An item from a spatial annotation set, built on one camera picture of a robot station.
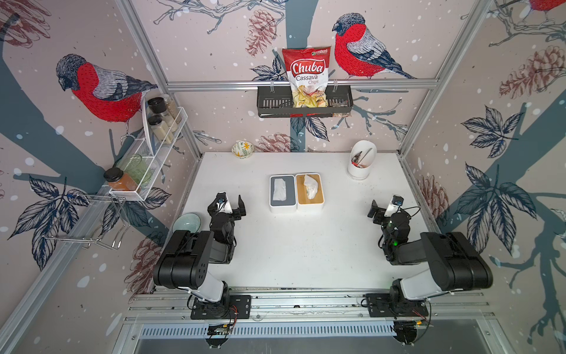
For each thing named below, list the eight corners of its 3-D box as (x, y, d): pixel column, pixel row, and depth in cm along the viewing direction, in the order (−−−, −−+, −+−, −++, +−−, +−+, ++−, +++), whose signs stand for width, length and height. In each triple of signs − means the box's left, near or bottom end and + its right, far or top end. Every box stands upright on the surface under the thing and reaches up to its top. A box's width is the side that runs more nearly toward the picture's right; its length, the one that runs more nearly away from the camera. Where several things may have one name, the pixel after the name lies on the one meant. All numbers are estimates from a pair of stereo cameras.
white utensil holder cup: (348, 179, 111) (356, 156, 98) (344, 163, 118) (351, 139, 105) (370, 179, 111) (381, 156, 98) (365, 163, 118) (374, 139, 105)
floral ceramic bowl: (231, 160, 121) (230, 154, 118) (234, 147, 128) (233, 141, 124) (252, 160, 121) (251, 154, 118) (254, 147, 128) (253, 141, 124)
